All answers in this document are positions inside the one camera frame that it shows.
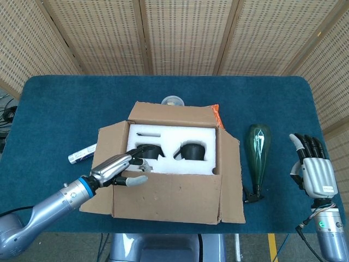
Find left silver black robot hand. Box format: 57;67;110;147
90;146;153;188

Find black floor cables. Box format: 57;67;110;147
0;92;19;129

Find orange white snack packet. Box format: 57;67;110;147
210;103;226;129

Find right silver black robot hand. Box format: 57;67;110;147
288;133;336;199

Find green glass vase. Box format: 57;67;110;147
246;124;272;192

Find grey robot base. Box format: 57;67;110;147
108;233;227;262

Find blue floor cable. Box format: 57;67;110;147
278;234;290;262

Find black cup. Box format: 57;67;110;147
136;144;166;159
174;141;206;162

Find brown cardboard box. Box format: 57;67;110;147
79;101;246;225

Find blue table mat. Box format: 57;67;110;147
0;75;346;234

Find woven bamboo folding screen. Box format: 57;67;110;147
0;0;349;197

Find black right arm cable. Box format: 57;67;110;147
296;223;325;262

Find white foam insert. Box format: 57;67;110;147
127;124;216;175

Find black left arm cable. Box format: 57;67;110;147
0;206;36;218

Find clear jar of clips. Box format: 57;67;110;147
160;94;185;106

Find white blue wrap roll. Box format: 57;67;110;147
68;144;98;165

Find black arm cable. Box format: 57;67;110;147
0;206;36;218
296;223;325;262

